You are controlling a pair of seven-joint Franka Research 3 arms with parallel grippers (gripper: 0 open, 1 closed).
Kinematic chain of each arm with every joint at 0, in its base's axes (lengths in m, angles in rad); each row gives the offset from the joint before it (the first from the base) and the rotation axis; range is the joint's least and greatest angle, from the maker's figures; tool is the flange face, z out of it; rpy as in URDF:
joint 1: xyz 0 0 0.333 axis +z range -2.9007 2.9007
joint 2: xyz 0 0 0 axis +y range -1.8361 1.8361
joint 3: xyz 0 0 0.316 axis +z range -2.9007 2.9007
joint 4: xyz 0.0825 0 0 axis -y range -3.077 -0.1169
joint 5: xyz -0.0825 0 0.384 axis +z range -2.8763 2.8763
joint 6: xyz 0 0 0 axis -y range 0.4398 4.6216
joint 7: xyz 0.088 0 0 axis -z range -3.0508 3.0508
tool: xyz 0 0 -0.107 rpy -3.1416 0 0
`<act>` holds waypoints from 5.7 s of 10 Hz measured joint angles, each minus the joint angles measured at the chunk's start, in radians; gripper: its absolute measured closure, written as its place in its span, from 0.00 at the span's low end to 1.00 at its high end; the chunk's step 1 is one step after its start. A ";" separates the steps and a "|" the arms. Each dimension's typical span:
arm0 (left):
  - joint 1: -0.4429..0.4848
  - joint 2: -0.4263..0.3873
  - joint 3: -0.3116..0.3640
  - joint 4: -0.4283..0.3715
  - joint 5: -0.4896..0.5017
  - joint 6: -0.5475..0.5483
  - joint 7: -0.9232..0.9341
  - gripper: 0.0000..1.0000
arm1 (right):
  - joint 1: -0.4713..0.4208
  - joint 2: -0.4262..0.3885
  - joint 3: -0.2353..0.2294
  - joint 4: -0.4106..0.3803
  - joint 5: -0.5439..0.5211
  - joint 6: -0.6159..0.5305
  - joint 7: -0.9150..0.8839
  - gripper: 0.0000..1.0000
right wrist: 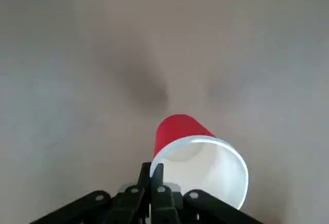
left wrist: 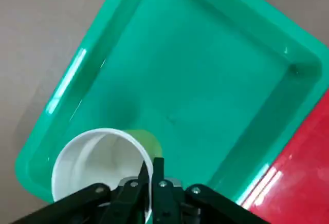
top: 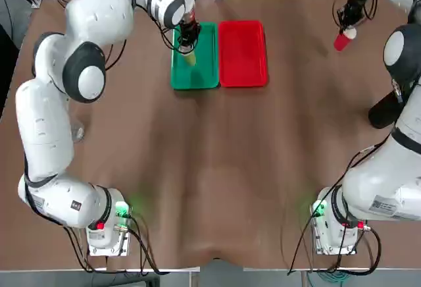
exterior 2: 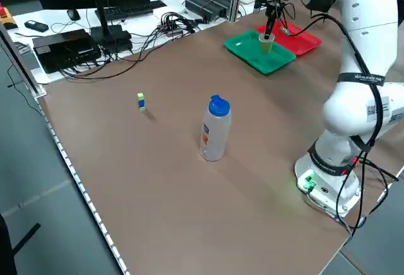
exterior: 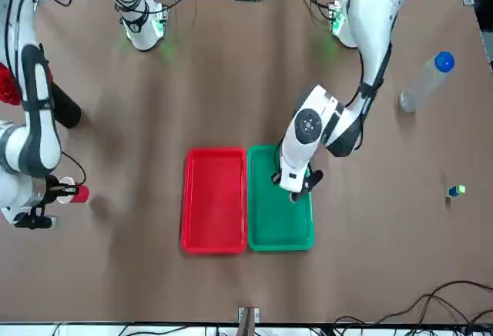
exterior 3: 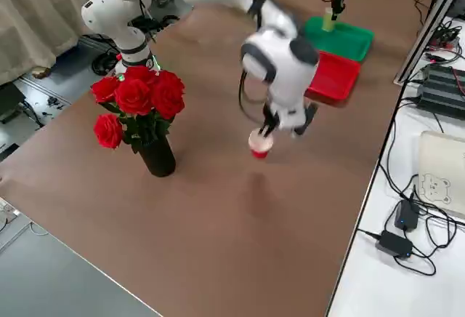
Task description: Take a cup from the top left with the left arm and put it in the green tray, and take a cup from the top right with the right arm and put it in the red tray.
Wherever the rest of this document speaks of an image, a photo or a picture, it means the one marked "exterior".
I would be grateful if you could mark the small green circuit board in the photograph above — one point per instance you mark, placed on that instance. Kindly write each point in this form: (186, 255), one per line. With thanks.
(335, 14)

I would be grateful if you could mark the red rose bouquet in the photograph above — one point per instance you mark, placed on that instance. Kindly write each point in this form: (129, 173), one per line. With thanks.
(8, 85)

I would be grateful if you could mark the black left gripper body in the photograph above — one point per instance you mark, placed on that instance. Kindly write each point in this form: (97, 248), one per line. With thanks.
(312, 182)

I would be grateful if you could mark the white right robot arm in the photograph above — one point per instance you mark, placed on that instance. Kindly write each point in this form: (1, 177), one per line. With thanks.
(38, 128)

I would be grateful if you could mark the black cylindrical vase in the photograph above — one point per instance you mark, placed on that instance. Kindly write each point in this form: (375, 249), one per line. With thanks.
(67, 108)

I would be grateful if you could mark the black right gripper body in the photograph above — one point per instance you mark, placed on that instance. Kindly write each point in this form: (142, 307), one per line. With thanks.
(51, 190)

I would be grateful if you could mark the small blue green block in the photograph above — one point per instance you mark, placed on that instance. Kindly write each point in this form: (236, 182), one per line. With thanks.
(455, 190)

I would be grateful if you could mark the green plastic tray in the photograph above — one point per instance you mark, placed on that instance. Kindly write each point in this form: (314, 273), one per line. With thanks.
(280, 220)

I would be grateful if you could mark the red plastic tray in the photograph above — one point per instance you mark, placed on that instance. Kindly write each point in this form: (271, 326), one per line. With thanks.
(213, 201)

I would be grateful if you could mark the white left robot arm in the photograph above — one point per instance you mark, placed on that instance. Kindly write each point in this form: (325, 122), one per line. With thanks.
(371, 35)

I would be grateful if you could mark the clear bottle with blue cap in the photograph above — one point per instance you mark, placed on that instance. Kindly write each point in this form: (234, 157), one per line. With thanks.
(427, 81)

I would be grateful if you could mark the red paper cup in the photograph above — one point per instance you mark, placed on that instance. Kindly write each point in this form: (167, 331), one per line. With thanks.
(81, 194)

